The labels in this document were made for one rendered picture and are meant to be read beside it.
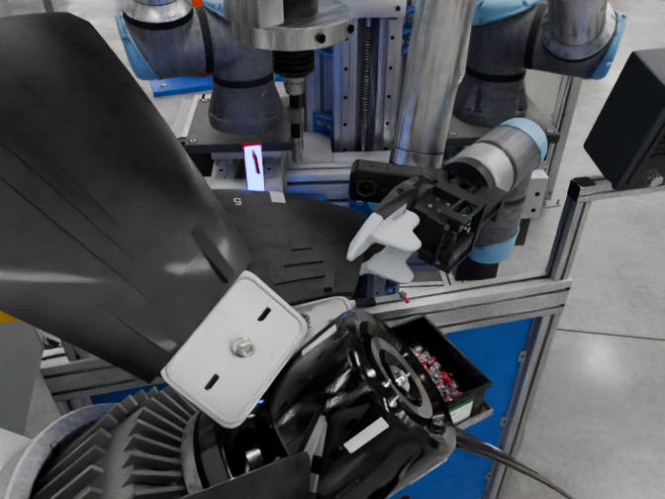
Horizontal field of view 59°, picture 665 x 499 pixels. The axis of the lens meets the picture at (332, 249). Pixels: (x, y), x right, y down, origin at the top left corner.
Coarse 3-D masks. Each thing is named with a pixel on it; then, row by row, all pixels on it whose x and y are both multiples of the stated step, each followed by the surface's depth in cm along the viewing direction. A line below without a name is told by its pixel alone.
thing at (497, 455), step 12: (456, 432) 67; (456, 444) 50; (468, 444) 53; (480, 444) 59; (492, 456) 51; (504, 456) 57; (516, 468) 53; (528, 468) 61; (540, 480) 55; (564, 492) 59
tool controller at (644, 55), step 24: (624, 72) 88; (648, 72) 84; (624, 96) 89; (648, 96) 84; (600, 120) 95; (624, 120) 90; (648, 120) 85; (600, 144) 96; (624, 144) 90; (648, 144) 87; (600, 168) 97; (624, 168) 91; (648, 168) 91
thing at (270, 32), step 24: (240, 0) 31; (264, 0) 30; (240, 24) 32; (264, 24) 31; (288, 24) 32; (312, 24) 32; (336, 24) 32; (264, 48) 32; (288, 48) 32; (312, 48) 32
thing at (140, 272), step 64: (0, 64) 36; (64, 64) 38; (0, 128) 34; (64, 128) 36; (128, 128) 39; (0, 192) 33; (64, 192) 35; (128, 192) 37; (192, 192) 39; (0, 256) 33; (64, 256) 34; (128, 256) 36; (192, 256) 38; (64, 320) 34; (128, 320) 35; (192, 320) 37
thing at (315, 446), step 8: (320, 416) 35; (320, 424) 33; (320, 432) 33; (312, 440) 32; (320, 440) 34; (312, 448) 31; (320, 448) 35; (312, 456) 31; (312, 480) 34; (312, 488) 35
